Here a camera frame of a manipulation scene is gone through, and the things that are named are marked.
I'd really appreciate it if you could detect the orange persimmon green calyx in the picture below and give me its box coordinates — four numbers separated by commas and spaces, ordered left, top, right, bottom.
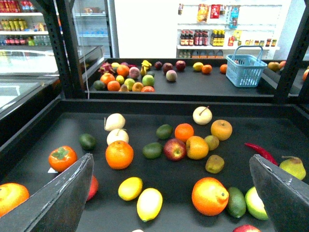
48, 145, 78, 172

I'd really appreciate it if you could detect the olive kiwi lower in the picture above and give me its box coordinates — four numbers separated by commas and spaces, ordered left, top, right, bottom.
205, 155, 225, 174

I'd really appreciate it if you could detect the green apple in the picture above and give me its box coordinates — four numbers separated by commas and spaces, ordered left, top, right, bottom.
245, 187, 268, 220

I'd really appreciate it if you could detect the green lime back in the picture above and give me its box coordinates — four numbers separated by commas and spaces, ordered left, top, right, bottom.
156, 124, 173, 140

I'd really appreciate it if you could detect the black shelf post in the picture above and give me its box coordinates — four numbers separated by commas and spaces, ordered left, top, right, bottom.
33, 0, 84, 99
274, 0, 309, 104

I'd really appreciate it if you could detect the yellow-green pear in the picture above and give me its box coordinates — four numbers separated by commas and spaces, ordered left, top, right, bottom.
279, 156, 307, 180

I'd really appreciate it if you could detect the white round pear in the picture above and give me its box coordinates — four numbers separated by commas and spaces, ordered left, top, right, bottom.
106, 129, 129, 145

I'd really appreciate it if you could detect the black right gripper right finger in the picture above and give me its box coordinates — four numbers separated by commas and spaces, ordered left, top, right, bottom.
249, 154, 309, 232

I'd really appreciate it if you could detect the green lime front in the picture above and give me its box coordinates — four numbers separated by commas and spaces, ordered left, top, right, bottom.
142, 142, 163, 159

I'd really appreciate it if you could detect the olive kiwi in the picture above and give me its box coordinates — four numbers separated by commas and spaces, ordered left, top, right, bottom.
204, 135, 220, 151
205, 155, 225, 174

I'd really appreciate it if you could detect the black shelf post left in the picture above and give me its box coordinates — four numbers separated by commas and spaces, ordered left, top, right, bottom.
33, 0, 84, 99

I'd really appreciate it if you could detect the glass freezer chest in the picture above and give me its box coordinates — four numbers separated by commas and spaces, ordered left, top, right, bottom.
0, 46, 105, 115

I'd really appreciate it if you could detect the dark green avocado right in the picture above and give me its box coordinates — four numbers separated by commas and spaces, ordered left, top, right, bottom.
226, 187, 247, 218

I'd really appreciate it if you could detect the red apple under finger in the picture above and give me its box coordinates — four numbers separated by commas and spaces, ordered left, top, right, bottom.
86, 175, 99, 201

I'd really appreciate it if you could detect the pile of fruit far shelf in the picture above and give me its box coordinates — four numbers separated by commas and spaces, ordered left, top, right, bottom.
92, 60, 155, 92

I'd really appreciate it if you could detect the blue basket on far shelf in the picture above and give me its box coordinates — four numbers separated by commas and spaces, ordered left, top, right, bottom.
226, 45, 267, 87

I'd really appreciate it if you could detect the dark green avocado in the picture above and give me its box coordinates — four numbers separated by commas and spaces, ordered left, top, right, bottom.
79, 133, 97, 150
226, 187, 247, 218

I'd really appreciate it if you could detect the black shelf post right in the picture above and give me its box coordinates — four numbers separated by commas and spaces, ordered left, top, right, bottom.
274, 0, 309, 104

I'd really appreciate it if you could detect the orange at left edge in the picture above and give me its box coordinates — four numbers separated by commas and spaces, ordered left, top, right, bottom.
0, 183, 30, 217

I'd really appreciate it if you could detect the orange with green stem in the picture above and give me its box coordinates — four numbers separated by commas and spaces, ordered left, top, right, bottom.
105, 140, 134, 170

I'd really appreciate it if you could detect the yellow lemon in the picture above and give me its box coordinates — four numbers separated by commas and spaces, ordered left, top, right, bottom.
118, 177, 143, 201
137, 188, 163, 222

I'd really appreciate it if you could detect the yellow-orange apple front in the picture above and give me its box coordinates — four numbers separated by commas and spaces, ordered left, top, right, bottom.
186, 136, 209, 160

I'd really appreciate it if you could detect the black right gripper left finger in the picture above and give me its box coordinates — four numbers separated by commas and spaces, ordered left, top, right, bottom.
0, 153, 94, 232

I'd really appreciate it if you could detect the small mandarin orange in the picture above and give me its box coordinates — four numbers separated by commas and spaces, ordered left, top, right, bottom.
174, 123, 194, 143

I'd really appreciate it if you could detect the white pear lying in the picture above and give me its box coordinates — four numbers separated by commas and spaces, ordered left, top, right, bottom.
104, 113, 126, 131

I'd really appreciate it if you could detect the red chili pepper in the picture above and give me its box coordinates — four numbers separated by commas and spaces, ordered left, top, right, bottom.
244, 143, 278, 166

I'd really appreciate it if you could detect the large orange with navel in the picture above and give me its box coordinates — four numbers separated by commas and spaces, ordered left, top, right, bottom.
191, 177, 229, 217

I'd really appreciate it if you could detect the yellow-orange apple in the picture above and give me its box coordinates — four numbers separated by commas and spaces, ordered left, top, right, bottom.
211, 119, 233, 141
186, 136, 209, 160

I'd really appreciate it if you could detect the white wall product shelf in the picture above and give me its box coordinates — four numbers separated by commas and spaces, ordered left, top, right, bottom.
176, 0, 291, 59

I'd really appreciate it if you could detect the red apple bottom edge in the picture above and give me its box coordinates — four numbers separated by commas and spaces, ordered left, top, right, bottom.
233, 224, 261, 232

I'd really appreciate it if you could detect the green lime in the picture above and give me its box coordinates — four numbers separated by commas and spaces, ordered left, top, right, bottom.
156, 124, 173, 140
142, 142, 163, 159

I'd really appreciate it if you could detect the white pear with stem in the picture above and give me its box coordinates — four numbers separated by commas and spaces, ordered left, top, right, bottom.
193, 106, 212, 126

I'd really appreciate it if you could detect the drinks shelf left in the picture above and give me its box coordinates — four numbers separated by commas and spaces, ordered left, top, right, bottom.
0, 0, 52, 47

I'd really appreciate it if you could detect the olive kiwi upper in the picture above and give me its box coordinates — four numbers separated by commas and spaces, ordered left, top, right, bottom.
204, 135, 220, 151

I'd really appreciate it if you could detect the yellow-orange apple back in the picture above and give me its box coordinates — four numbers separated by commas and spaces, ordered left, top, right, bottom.
211, 119, 233, 141

